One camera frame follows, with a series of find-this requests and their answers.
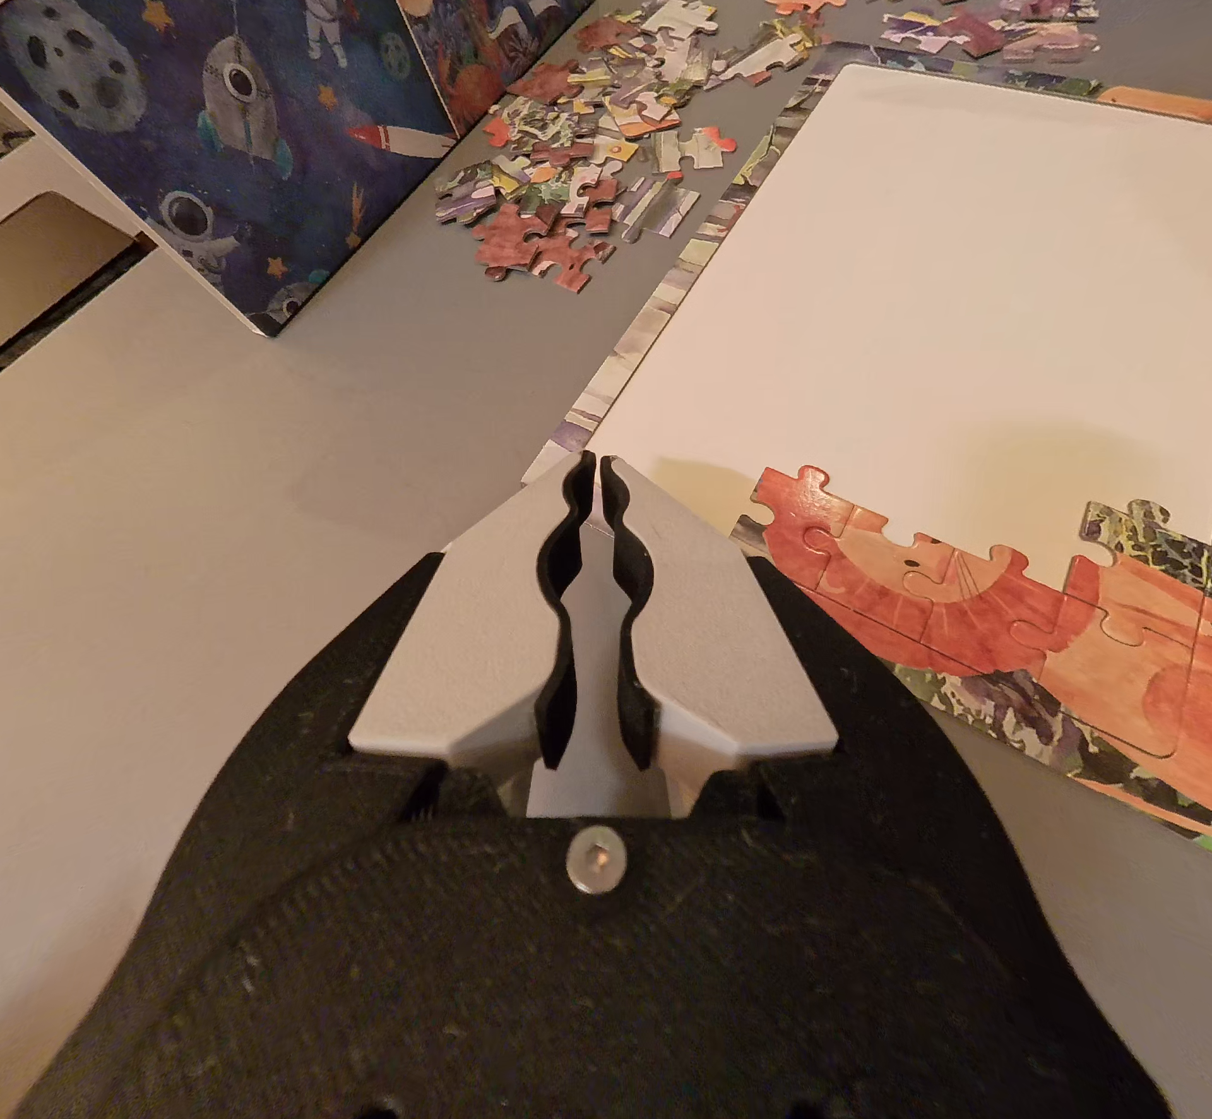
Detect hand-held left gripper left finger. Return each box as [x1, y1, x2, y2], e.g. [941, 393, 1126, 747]
[347, 451, 597, 772]

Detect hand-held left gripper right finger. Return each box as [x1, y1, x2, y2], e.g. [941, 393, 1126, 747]
[598, 456, 841, 790]

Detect joined orange puzzle pieces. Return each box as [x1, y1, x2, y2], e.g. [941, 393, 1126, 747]
[752, 465, 1212, 760]

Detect pile of puzzle pieces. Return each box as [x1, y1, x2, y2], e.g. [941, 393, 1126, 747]
[434, 0, 1103, 296]

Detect puzzle frame tray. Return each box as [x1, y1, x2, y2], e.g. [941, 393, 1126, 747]
[520, 38, 1212, 854]

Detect printed puzzle storage box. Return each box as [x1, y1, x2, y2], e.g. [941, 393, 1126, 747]
[0, 0, 600, 339]

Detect white shelf unit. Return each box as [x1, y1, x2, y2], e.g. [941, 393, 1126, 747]
[0, 91, 157, 372]

